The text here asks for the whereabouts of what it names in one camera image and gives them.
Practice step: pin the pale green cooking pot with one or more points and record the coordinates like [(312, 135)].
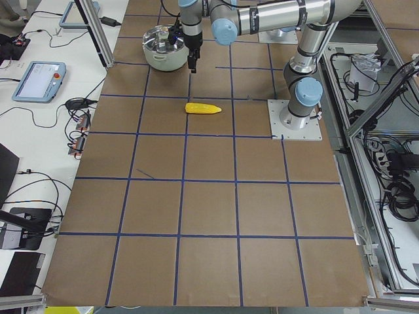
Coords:
[(167, 62)]

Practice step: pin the far blue teach pendant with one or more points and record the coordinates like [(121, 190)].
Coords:
[(71, 18)]

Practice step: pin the black power adapter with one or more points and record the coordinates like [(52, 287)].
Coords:
[(109, 21)]

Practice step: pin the glass pot lid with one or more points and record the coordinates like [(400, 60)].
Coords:
[(157, 40)]

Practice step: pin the aluminium frame post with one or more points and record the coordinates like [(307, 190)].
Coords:
[(92, 22)]

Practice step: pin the near blue teach pendant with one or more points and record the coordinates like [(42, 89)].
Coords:
[(40, 82)]

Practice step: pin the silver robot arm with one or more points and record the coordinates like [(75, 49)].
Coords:
[(229, 21)]

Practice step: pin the yellow corn cob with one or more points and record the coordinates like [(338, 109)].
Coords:
[(201, 108)]

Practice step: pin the black laptop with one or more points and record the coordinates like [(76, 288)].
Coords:
[(8, 168)]

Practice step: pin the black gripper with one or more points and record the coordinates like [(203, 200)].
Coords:
[(193, 42)]

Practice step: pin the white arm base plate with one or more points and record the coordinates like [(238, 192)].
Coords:
[(285, 126)]

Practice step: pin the blue teach pendant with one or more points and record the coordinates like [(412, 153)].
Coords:
[(71, 18), (40, 82)]

